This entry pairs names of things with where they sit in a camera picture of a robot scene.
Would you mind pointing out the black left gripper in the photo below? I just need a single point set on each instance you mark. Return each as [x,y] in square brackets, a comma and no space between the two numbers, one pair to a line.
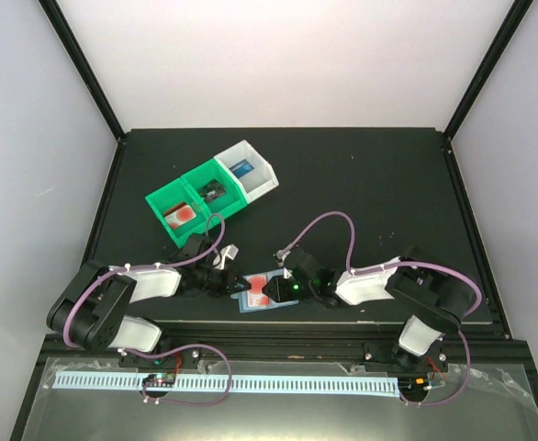
[229,283]

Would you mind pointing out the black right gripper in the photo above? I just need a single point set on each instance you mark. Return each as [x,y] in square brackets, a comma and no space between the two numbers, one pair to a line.
[278,294]

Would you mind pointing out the blue card holder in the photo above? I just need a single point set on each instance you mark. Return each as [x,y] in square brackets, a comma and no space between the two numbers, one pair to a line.
[240,297]

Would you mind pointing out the white red-dot card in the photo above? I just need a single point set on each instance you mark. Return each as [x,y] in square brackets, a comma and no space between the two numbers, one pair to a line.
[254,296]
[179,215]

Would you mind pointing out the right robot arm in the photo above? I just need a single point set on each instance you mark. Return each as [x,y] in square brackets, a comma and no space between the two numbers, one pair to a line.
[437,298]

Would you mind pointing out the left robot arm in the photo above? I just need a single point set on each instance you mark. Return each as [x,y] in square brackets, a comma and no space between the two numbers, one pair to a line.
[92,312]

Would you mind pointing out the blue card in bin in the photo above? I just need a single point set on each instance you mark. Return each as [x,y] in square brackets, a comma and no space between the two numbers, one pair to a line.
[241,168]

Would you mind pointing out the green end plastic bin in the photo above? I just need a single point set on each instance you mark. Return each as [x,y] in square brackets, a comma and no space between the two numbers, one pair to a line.
[168,196]

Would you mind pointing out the green middle plastic bin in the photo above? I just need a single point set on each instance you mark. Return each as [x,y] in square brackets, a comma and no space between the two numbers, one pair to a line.
[227,205]

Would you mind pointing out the white plastic bin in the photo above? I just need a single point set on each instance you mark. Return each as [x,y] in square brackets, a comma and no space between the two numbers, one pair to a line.
[257,183]

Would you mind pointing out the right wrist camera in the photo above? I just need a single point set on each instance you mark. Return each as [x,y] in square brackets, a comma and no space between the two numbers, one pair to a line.
[285,261]

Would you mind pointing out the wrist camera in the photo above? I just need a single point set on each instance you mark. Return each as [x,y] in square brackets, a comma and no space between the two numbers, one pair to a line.
[285,261]
[225,255]

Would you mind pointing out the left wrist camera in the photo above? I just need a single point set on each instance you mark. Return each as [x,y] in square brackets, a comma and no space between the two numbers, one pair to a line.
[225,255]

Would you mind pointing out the white slotted cable duct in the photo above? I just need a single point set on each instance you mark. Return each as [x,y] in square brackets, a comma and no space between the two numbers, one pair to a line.
[258,384]

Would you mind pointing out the black frame post left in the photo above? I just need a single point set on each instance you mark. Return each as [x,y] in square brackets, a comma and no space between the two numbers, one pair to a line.
[70,43]

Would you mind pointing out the black frame post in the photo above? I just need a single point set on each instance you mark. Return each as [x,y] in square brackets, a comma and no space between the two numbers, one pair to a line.
[498,45]
[70,43]

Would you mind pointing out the black frame post right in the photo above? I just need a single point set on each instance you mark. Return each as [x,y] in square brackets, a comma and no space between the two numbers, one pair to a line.
[498,45]

